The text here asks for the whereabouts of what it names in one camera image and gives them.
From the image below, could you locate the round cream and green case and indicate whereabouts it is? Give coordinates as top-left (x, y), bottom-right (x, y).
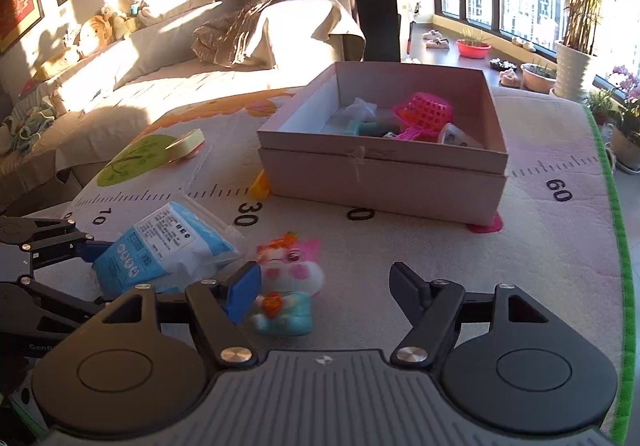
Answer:
top-left (164, 128), bottom-right (206, 162)

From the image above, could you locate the small green potted plant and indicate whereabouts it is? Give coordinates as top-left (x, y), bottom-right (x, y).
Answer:
top-left (581, 88), bottom-right (622, 128)

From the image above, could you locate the pile of pale clothes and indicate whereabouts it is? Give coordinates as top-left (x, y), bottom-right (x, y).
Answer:
top-left (0, 95), bottom-right (57, 158)

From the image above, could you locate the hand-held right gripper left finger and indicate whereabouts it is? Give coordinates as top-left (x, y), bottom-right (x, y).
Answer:
top-left (102, 261), bottom-right (264, 369)

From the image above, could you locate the blue and white packet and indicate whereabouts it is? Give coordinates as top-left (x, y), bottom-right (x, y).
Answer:
top-left (91, 200), bottom-right (247, 301)

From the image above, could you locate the potted palm in white pot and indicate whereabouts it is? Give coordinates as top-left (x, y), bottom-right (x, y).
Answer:
top-left (554, 0), bottom-right (640, 102)

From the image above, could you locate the printed ruler play mat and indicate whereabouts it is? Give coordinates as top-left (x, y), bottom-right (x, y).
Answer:
top-left (50, 86), bottom-right (632, 446)

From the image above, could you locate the beige sofa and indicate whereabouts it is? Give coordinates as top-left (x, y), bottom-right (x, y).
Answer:
top-left (0, 0), bottom-right (369, 207)

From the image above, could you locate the pink cat squishy toy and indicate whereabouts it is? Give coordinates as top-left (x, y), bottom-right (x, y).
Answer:
top-left (249, 232), bottom-right (328, 338)

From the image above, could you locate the yellow-orange toy piece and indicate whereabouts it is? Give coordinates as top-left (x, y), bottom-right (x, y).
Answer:
top-left (249, 169), bottom-right (271, 200)

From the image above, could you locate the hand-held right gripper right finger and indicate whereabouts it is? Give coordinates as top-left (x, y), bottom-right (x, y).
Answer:
top-left (390, 262), bottom-right (544, 368)

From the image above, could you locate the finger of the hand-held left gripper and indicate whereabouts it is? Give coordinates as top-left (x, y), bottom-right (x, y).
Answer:
top-left (0, 275), bottom-right (109, 328)
top-left (0, 215), bottom-right (115, 273)

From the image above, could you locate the pink mesh toy piece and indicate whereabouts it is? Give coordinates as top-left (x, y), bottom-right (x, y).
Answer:
top-left (467, 214), bottom-right (503, 235)

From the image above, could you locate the crumpled brown blanket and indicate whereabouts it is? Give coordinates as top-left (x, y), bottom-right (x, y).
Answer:
top-left (192, 0), bottom-right (339, 68)

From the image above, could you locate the white dotted packet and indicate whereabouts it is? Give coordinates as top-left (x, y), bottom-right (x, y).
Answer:
top-left (438, 123), bottom-right (484, 150)

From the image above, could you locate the clear plastic bag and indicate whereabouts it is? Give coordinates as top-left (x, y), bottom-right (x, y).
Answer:
top-left (344, 97), bottom-right (379, 123)

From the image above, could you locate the pink orchid plant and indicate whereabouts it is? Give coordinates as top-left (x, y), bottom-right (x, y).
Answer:
top-left (604, 64), bottom-right (640, 103)

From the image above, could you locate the pale pink cardboard box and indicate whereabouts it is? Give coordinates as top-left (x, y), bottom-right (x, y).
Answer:
top-left (256, 61), bottom-right (510, 226)

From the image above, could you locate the red basin with grass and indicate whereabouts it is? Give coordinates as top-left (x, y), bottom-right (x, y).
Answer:
top-left (454, 28), bottom-right (494, 60)

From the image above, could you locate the small beige plush toy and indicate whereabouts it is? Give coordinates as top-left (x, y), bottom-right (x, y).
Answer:
top-left (100, 0), bottom-right (152, 43)

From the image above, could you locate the tan lion plush toy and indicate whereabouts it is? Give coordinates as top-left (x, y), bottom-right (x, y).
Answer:
top-left (76, 15), bottom-right (117, 58)

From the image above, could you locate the brown pot with plant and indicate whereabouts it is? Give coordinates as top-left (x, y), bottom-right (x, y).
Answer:
top-left (519, 58), bottom-right (559, 95)

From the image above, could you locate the pink toy net scoop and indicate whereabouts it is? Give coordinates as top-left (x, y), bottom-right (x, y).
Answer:
top-left (391, 92), bottom-right (454, 143)

